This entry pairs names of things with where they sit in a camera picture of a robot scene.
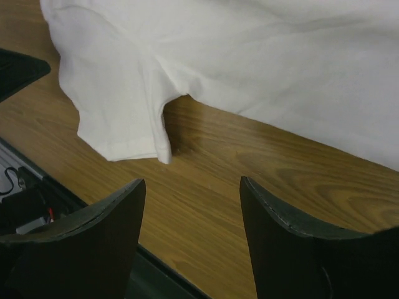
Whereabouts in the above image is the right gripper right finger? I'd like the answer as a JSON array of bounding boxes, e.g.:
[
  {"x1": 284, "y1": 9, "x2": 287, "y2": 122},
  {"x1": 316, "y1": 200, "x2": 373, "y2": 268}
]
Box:
[{"x1": 239, "y1": 176, "x2": 398, "y2": 298}]

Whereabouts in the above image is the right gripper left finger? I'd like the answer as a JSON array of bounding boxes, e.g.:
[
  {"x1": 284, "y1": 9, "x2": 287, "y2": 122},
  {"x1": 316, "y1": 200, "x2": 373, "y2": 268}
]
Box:
[{"x1": 1, "y1": 179, "x2": 146, "y2": 298}]

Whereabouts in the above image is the white t-shirt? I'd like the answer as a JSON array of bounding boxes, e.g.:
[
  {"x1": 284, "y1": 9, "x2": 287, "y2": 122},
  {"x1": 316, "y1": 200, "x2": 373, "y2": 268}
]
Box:
[{"x1": 40, "y1": 1, "x2": 398, "y2": 170}]

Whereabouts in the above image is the aluminium frame rail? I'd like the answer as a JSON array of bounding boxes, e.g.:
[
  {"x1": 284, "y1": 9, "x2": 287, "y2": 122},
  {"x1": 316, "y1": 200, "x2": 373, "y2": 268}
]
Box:
[{"x1": 1, "y1": 143, "x2": 204, "y2": 298}]

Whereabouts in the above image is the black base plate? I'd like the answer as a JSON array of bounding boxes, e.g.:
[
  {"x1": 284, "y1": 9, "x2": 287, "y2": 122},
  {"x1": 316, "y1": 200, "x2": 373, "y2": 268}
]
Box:
[{"x1": 0, "y1": 49, "x2": 51, "y2": 102}]

